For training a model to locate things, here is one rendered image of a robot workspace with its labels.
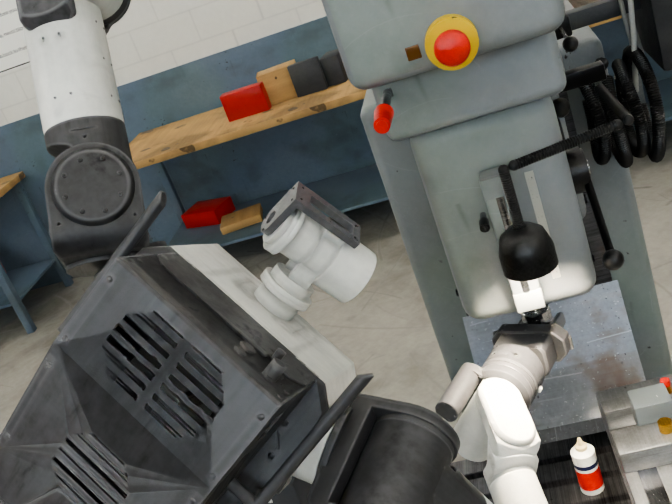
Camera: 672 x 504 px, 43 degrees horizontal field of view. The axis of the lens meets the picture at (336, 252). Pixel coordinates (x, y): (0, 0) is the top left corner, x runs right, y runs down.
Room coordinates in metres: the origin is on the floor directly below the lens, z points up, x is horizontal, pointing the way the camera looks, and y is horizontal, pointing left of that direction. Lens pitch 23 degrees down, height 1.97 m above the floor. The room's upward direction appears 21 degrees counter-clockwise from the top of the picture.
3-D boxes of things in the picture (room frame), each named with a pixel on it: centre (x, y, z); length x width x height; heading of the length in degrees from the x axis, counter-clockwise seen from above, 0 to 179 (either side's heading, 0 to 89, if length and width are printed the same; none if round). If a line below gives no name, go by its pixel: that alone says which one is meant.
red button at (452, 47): (0.94, -0.20, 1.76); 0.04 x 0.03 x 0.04; 76
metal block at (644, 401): (1.15, -0.40, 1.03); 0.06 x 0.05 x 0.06; 78
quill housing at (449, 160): (1.19, -0.26, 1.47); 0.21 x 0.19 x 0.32; 76
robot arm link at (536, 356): (1.12, -0.20, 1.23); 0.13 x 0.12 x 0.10; 51
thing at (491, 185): (1.08, -0.24, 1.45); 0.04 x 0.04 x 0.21; 76
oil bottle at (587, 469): (1.16, -0.27, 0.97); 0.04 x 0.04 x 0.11
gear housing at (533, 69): (1.23, -0.27, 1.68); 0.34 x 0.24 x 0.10; 166
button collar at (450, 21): (0.96, -0.21, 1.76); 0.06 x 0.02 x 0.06; 76
